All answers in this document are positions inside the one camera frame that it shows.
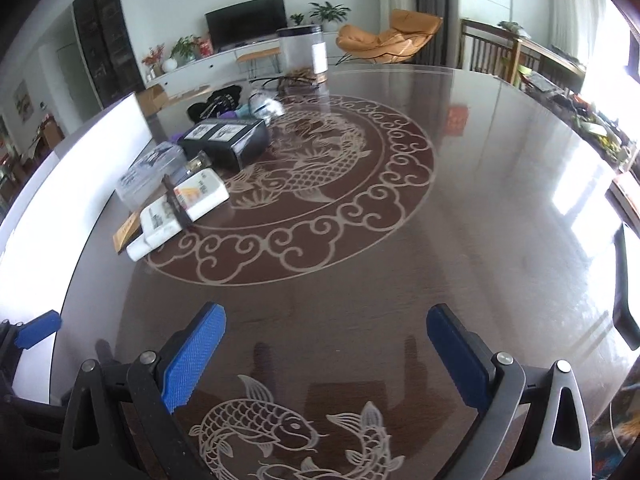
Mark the green potted plant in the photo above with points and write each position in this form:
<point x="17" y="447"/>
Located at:
<point x="329" y="16"/>

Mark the white tube bottle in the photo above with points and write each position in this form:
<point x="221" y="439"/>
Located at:
<point x="158" y="224"/>

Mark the black display cabinet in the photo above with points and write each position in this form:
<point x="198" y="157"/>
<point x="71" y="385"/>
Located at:
<point x="105" y="46"/>

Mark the cardboard box on floor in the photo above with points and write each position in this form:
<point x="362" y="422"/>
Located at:
<point x="152" y="100"/>

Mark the black scrunchie cloth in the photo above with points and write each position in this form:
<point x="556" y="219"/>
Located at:
<point x="219" y="102"/>

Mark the clear plastic container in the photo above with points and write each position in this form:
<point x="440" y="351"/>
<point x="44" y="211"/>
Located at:
<point x="145" y="175"/>

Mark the black rectangular box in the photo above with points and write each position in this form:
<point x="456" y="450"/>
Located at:
<point x="230" y="144"/>

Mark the leafy plant by television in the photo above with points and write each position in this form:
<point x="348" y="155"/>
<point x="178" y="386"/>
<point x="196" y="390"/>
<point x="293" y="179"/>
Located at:
<point x="185" y="50"/>

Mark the black flat television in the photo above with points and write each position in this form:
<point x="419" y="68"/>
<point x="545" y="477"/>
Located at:
<point x="242" y="23"/>

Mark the orange lounge chair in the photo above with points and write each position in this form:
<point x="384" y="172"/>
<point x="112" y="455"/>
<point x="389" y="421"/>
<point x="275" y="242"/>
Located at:
<point x="409" y="33"/>

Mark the white orange carton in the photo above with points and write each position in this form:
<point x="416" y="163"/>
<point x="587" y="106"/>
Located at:
<point x="201" y="193"/>

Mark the white tv cabinet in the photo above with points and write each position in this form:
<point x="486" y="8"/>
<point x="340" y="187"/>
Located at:
<point x="214" y="71"/>

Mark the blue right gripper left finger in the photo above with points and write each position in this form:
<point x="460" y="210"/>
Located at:
<point x="189" y="355"/>

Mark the wooden bench stool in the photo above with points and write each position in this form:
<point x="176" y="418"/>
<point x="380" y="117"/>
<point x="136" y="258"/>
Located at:
<point x="260" y="63"/>

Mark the red flower vase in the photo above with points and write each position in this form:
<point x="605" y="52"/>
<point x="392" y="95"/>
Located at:
<point x="153" y="60"/>

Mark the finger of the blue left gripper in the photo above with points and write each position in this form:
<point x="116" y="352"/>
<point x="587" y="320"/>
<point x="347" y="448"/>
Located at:
<point x="31" y="333"/>

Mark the white storage box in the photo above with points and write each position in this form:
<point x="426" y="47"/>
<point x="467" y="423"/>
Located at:
<point x="57" y="251"/>

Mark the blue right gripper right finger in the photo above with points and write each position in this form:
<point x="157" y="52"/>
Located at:
<point x="465" y="356"/>

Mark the clear jar black lid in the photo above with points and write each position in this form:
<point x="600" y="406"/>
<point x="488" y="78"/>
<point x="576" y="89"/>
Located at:
<point x="303" y="53"/>

